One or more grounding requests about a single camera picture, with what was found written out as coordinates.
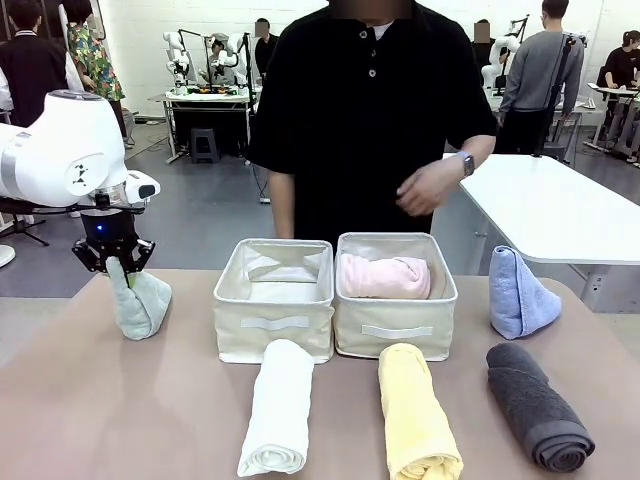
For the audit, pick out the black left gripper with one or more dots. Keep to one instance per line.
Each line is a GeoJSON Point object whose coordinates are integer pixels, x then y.
{"type": "Point", "coordinates": [110, 230]}

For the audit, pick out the green cone towel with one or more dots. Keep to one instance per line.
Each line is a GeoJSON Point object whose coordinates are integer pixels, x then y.
{"type": "Point", "coordinates": [145, 310]}

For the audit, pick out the white towel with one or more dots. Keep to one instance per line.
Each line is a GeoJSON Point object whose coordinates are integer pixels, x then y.
{"type": "Point", "coordinates": [277, 405]}

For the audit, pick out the yellow towel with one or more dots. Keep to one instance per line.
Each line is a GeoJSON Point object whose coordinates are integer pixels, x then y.
{"type": "Point", "coordinates": [415, 415]}

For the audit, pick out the blue cone towel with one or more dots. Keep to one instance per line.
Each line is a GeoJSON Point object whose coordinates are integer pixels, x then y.
{"type": "Point", "coordinates": [520, 300]}

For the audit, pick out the dark grey towel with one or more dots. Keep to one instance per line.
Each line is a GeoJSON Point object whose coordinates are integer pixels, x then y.
{"type": "Point", "coordinates": [535, 405]}

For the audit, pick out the person's left forearm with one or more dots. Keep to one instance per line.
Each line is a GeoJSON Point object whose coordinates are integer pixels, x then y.
{"type": "Point", "coordinates": [482, 147]}

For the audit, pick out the person's right forearm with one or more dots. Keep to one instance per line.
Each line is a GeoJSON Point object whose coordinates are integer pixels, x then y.
{"type": "Point", "coordinates": [283, 205]}

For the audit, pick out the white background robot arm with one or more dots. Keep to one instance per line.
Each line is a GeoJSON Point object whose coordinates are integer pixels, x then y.
{"type": "Point", "coordinates": [230, 60]}
{"type": "Point", "coordinates": [502, 57]}
{"type": "Point", "coordinates": [179, 57]}

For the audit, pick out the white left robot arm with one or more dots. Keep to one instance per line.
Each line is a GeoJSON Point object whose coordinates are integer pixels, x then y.
{"type": "Point", "coordinates": [50, 150]}

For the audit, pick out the person's left hand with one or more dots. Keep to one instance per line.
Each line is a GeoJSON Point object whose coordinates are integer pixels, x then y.
{"type": "Point", "coordinates": [427, 190]}

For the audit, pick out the black tripod legs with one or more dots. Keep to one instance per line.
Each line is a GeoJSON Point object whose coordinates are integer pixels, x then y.
{"type": "Point", "coordinates": [22, 227]}

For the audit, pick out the white round fan base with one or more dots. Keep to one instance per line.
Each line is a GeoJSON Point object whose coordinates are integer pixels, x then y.
{"type": "Point", "coordinates": [6, 256]}

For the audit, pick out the grey plastic stool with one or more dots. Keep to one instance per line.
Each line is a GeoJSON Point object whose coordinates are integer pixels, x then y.
{"type": "Point", "coordinates": [204, 145]}

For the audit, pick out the beige fabric storage bin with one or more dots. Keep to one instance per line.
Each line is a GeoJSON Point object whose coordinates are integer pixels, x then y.
{"type": "Point", "coordinates": [395, 332]}
{"type": "Point", "coordinates": [272, 327]}

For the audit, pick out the white background workbench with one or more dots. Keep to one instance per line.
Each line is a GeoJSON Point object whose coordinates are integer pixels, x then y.
{"type": "Point", "coordinates": [210, 97]}

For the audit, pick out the bystander in floral dress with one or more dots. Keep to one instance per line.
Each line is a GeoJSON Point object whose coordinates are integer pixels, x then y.
{"type": "Point", "coordinates": [92, 60]}

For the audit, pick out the bystander in black jacket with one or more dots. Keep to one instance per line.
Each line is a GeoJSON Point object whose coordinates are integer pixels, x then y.
{"type": "Point", "coordinates": [30, 65]}

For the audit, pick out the bystander in dark top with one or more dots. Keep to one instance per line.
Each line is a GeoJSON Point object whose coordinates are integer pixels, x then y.
{"type": "Point", "coordinates": [264, 52]}
{"type": "Point", "coordinates": [484, 47]}

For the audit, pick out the pink rolled towel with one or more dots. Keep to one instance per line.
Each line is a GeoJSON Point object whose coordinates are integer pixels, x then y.
{"type": "Point", "coordinates": [385, 277]}

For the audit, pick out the person in black polo shirt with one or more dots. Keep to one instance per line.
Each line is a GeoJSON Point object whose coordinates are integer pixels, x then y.
{"type": "Point", "coordinates": [360, 125]}

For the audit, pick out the silver wrist watch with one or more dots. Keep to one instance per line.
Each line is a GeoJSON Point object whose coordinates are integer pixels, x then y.
{"type": "Point", "coordinates": [467, 164]}

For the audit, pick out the large white table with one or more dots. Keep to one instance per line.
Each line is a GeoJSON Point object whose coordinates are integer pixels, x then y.
{"type": "Point", "coordinates": [550, 205]}

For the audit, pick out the man in grey sweater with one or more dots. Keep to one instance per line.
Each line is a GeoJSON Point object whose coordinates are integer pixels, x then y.
{"type": "Point", "coordinates": [542, 65]}

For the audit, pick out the black tripod stand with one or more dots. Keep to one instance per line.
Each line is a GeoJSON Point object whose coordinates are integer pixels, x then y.
{"type": "Point", "coordinates": [557, 90]}

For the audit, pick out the background desk with metal legs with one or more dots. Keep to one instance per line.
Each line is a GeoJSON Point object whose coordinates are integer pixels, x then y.
{"type": "Point", "coordinates": [617, 100]}

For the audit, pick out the woman in black top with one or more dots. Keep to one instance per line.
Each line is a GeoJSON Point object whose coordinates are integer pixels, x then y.
{"type": "Point", "coordinates": [622, 65]}

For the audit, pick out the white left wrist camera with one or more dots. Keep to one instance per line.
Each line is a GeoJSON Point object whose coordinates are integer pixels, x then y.
{"type": "Point", "coordinates": [142, 189]}

